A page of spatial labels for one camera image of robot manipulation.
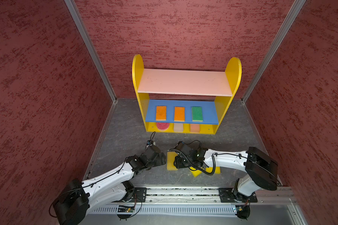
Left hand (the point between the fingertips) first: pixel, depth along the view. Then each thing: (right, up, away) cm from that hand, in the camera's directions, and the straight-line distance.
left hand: (160, 161), depth 83 cm
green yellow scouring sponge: (+24, +29, +8) cm, 38 cm away
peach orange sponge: (+24, +18, +16) cm, 34 cm away
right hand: (+10, -3, -2) cm, 11 cm away
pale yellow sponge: (+6, +1, +1) cm, 7 cm away
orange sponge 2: (0, +30, +9) cm, 32 cm away
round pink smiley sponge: (+1, +20, +14) cm, 24 cm away
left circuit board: (-18, -22, -11) cm, 30 cm away
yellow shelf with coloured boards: (+16, +39, +35) cm, 55 cm away
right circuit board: (+44, -21, -13) cm, 51 cm away
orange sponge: (+12, +29, +9) cm, 32 cm away
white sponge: (+12, +19, +17) cm, 28 cm away
